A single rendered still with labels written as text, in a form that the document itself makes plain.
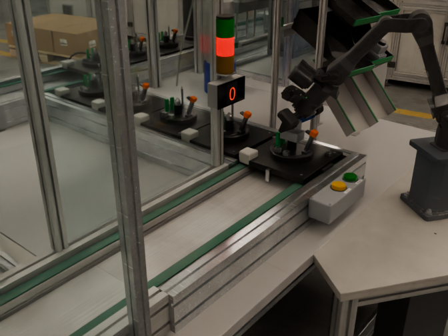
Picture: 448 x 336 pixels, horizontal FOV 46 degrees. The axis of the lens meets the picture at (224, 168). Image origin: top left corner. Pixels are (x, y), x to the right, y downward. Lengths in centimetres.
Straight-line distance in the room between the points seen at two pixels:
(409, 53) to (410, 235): 420
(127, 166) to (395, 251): 87
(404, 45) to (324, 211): 429
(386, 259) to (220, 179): 52
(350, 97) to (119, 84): 124
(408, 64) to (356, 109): 380
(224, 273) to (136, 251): 36
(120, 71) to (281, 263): 77
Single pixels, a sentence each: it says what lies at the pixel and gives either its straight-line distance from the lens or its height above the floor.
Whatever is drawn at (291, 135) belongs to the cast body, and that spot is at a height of 105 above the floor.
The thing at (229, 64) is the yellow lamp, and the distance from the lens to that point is 148.
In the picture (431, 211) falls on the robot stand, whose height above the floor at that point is 89.
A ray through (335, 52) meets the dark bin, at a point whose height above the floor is 124.
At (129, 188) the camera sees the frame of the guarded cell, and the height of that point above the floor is 128.
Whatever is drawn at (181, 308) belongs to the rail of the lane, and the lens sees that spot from 117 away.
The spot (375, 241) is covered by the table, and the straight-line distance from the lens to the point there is 152.
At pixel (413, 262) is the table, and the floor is 86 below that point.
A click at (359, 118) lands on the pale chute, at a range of 189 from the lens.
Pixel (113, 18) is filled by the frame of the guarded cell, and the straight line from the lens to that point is 77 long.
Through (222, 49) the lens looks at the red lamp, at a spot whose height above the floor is 133.
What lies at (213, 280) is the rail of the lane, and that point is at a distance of 122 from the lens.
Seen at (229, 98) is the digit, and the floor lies 119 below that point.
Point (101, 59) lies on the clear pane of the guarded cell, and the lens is 78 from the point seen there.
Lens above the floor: 168
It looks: 27 degrees down
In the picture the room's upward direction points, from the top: straight up
